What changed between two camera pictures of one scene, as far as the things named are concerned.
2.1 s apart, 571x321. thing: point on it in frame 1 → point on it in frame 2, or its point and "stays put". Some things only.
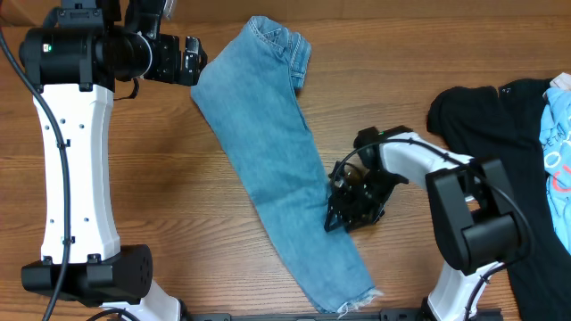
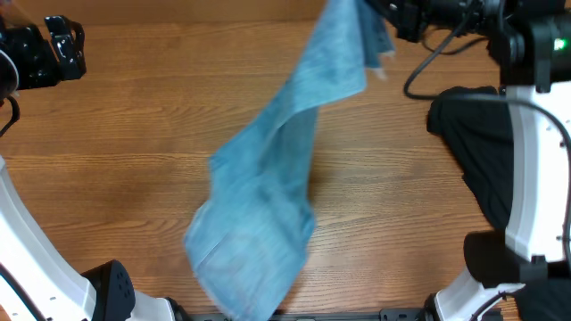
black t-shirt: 484,122 stays put
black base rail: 307,315 stays put
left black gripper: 170,71 → 73,55
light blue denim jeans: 252,92 → 255,224
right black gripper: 353,207 → 405,23
